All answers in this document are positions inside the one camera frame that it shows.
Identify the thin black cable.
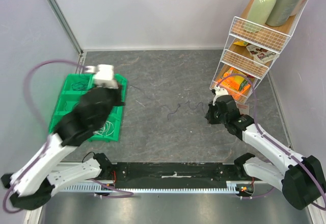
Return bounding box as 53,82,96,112
127,83,209,120

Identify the white cable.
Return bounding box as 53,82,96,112
94,121,115,137

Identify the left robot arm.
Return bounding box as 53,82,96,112
1,86,125,213

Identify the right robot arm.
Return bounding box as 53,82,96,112
205,87,325,210

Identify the small pink card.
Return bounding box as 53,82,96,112
236,103,250,115

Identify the orange snack box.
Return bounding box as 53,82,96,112
216,67,251,103

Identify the chobani yogurt pack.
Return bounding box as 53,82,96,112
246,44,279,65

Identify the yellow snack bag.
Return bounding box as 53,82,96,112
233,40,249,47

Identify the light green spray bottle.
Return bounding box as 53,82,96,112
243,0,277,33

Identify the dark green bottle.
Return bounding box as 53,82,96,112
266,0,299,27

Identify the green compartment bin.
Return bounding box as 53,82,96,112
49,74,124,142

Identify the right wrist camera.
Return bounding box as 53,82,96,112
212,86,229,106

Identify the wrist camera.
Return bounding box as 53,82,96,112
85,64,119,89
212,86,229,106

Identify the white wire shelf rack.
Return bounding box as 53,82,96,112
209,0,308,103

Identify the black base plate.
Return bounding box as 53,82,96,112
107,162,252,190

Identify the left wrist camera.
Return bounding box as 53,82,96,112
85,64,119,89

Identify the aluminium rail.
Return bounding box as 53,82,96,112
64,179,251,194

